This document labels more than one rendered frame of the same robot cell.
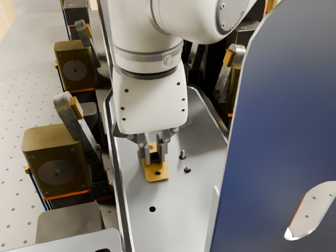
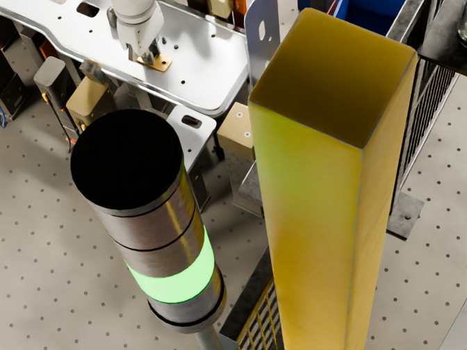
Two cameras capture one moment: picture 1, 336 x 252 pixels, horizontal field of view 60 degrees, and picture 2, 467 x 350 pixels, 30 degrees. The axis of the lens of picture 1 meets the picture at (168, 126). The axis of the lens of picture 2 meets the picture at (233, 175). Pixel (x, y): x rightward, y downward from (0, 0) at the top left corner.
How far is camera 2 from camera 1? 145 cm
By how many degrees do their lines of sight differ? 32
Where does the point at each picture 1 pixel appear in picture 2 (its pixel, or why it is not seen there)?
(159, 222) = (193, 84)
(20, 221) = (48, 205)
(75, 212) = not seen: hidden behind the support
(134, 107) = (143, 37)
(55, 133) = (87, 92)
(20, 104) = not seen: outside the picture
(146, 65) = (149, 13)
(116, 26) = (128, 8)
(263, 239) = (256, 44)
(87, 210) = not seen: hidden behind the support
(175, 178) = (175, 57)
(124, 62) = (136, 20)
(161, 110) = (154, 26)
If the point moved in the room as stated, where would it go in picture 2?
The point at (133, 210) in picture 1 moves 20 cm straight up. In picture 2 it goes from (174, 90) to (159, 36)
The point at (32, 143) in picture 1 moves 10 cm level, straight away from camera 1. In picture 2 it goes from (85, 107) to (39, 102)
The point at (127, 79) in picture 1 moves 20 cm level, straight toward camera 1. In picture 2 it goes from (137, 26) to (222, 70)
